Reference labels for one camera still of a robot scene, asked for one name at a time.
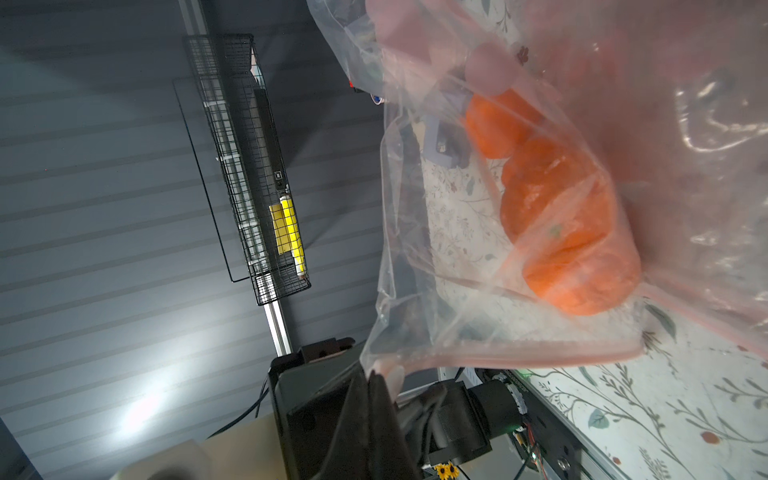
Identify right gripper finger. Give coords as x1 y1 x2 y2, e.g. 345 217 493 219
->
314 372 420 480

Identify orange lower middle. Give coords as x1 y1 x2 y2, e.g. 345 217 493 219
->
500 136 617 247

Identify yellow marker in basket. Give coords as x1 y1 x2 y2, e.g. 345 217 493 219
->
270 195 307 278

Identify black wire wall basket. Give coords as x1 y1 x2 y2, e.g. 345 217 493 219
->
184 34 311 306

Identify orange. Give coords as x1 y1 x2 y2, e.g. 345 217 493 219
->
464 89 543 159
500 136 617 247
522 232 642 316

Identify orange middle left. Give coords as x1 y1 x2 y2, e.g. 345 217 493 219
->
464 89 543 159

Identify clear pink-dotted zip-top bag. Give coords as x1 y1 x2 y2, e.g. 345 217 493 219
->
308 1 767 375

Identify orange bottom middle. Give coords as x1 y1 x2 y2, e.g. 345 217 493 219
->
522 232 642 316

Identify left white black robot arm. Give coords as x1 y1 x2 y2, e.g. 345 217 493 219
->
415 380 523 466

